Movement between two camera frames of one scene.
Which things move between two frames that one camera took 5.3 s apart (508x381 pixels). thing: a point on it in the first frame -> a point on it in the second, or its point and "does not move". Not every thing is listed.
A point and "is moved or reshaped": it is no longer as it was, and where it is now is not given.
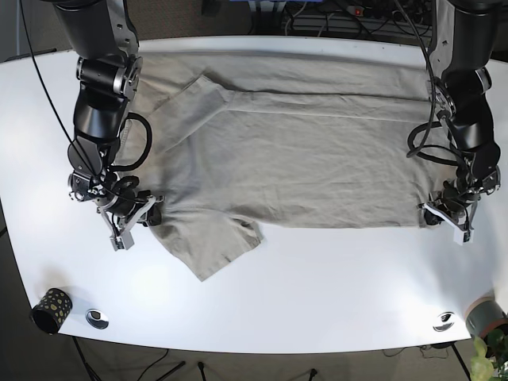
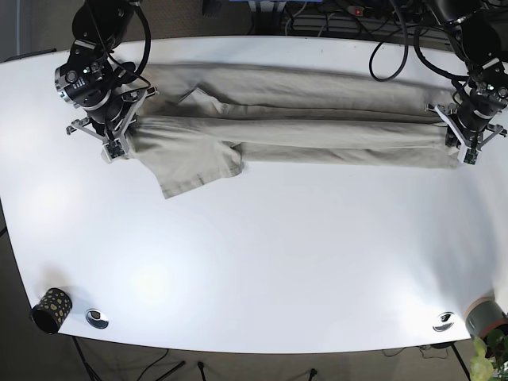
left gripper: [122, 208] -> [111, 121]
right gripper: [443, 209] -> [467, 129]
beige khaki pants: [238, 140] is moved or reshaped
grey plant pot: [484, 317] does not move
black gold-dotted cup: [51, 309] does not move
